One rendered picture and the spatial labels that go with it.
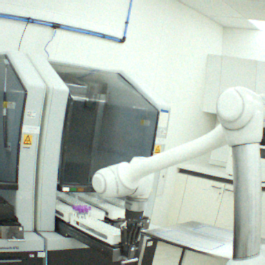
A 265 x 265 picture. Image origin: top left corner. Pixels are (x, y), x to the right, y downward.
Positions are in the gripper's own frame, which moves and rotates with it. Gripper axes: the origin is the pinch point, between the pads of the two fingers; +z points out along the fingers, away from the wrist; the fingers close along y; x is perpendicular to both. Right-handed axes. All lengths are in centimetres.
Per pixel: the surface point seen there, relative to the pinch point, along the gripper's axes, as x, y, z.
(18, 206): -43, 31, -8
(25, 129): -42, 30, -44
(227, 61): -123, -258, -134
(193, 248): 17.7, -24.9, -1.9
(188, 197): -131, -229, 22
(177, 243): 8.0, -24.8, -2.0
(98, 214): -37.2, -15.6, -5.0
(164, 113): -42, -59, -59
